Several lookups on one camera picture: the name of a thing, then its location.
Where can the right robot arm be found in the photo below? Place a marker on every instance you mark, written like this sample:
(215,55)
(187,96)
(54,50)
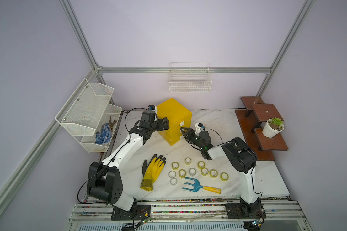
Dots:
(240,156)

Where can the yellow drawer cabinet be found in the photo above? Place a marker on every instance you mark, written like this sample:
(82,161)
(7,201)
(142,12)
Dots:
(172,110)

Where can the white potted succulent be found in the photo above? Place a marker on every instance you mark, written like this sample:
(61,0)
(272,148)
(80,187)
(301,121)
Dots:
(273,127)

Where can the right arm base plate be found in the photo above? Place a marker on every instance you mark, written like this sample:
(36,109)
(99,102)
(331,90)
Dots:
(245,211)

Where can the clear tape roll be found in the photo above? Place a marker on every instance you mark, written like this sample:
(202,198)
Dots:
(172,174)
(173,181)
(192,172)

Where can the yellow top drawer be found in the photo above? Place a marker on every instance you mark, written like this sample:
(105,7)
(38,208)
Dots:
(183,122)

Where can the white mesh two-tier rack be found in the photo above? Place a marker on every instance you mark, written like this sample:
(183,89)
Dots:
(86,111)

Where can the blue item in rack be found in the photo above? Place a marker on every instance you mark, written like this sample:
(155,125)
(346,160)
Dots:
(104,136)

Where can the brown wooden step shelf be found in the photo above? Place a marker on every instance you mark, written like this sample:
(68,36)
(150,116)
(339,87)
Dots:
(254,122)

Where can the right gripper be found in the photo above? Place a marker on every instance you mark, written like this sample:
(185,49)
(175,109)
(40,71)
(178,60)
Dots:
(190,132)

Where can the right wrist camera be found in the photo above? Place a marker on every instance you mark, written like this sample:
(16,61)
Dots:
(198,128)

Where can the yellow black work glove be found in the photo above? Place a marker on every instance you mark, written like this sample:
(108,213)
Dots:
(151,171)

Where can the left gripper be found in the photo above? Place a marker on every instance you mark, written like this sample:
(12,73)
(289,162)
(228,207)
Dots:
(165,123)

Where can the white wire wall basket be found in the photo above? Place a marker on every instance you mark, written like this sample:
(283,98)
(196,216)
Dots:
(189,82)

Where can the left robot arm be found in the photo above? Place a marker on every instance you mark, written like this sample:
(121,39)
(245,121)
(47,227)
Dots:
(104,179)

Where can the yellow bottom drawer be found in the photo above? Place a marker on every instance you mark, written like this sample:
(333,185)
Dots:
(174,138)

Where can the blue garden fork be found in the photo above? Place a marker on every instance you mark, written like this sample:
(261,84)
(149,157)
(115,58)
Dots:
(196,186)

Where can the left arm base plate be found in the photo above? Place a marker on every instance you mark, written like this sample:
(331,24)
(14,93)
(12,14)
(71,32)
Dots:
(137,213)

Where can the aluminium frame rail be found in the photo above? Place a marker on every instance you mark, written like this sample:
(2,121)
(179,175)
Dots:
(160,70)

